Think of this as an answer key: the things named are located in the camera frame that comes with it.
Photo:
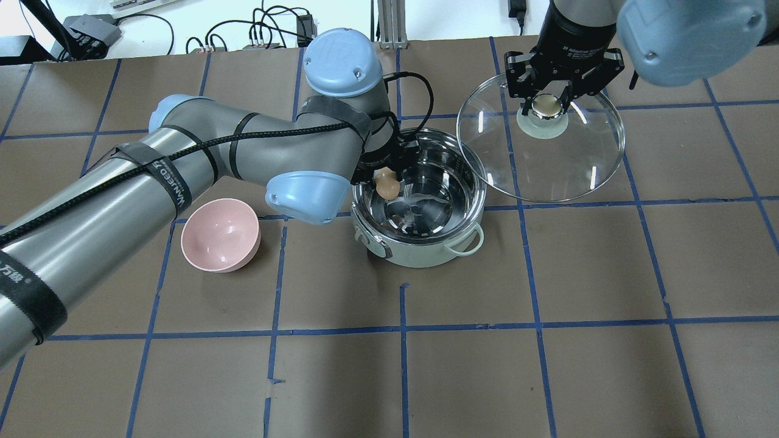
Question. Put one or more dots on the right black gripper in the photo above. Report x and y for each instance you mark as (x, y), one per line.
(571, 38)

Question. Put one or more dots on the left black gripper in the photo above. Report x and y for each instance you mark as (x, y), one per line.
(378, 155)

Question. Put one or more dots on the brown egg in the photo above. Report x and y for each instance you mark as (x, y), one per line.
(386, 183)

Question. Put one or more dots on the glass pot lid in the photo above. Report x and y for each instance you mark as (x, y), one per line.
(538, 150)

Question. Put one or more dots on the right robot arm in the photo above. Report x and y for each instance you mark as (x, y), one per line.
(583, 44)

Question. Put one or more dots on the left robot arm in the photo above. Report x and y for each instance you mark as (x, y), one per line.
(55, 255)

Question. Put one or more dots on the pale green steel pot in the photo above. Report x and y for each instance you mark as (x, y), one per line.
(437, 213)

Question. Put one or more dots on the black power adapter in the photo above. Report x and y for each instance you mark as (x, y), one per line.
(305, 28)

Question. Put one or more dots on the pink bowl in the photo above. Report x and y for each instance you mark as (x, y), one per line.
(221, 236)

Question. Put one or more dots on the aluminium frame post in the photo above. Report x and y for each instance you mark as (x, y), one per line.
(392, 25)

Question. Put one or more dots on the black camera on stand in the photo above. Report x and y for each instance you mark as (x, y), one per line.
(79, 38)

